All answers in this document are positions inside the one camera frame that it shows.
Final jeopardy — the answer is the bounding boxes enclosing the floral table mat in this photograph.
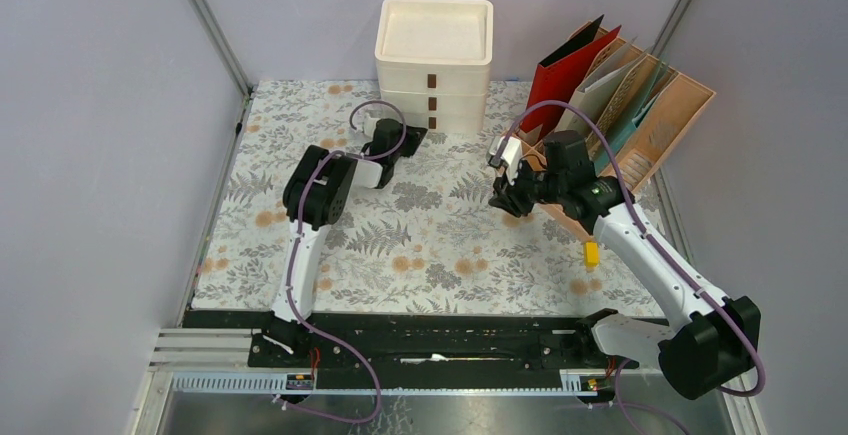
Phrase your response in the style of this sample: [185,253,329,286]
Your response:
[191,81,661,317]

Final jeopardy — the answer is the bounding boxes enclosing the teal folder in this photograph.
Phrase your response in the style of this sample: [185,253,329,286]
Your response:
[605,60,669,165]

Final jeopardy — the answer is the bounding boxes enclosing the yellow eraser block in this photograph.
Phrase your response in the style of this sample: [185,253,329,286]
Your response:
[583,241,600,271]

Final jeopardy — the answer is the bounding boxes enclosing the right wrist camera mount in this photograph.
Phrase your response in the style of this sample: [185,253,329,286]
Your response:
[487,136,524,181]

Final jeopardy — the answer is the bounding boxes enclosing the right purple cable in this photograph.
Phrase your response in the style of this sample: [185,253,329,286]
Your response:
[493,99,768,435]

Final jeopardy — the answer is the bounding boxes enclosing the red folder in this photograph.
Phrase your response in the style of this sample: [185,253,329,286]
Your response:
[518,15,621,144]

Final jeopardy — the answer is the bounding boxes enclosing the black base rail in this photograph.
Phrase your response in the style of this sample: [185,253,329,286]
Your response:
[183,310,621,391]

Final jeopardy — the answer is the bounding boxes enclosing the white three-drawer organizer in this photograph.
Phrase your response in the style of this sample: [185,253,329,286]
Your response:
[374,0,494,134]

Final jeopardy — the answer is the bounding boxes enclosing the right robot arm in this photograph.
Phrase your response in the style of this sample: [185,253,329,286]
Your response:
[488,130,762,400]

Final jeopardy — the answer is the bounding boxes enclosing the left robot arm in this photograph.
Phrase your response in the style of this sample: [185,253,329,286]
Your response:
[271,118,428,323]

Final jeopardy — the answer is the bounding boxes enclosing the beige folder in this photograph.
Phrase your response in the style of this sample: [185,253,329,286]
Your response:
[569,40,642,122]

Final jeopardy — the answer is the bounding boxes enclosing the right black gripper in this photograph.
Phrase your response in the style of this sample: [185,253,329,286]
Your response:
[488,157,566,218]

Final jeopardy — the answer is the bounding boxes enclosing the orange plastic file rack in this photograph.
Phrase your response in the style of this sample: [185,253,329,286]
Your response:
[510,21,717,242]

